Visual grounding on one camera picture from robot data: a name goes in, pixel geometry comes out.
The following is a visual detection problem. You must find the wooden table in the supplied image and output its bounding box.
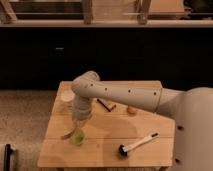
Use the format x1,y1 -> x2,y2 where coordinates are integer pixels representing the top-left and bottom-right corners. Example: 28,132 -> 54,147
37,80 -> 176,169

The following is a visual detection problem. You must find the small orange round object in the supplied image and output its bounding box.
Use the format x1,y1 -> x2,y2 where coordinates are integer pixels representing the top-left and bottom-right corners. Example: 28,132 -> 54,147
127,106 -> 138,115

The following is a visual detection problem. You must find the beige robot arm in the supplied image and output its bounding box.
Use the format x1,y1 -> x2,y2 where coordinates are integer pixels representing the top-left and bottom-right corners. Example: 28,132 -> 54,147
71,71 -> 213,171

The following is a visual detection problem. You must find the beige ribbed gripper body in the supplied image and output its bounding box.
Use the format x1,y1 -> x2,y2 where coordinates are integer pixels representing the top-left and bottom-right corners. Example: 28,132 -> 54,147
72,96 -> 92,121

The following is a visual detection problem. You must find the black object on floor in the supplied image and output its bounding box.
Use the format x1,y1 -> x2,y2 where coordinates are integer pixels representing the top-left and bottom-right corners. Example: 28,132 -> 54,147
3,144 -> 14,171

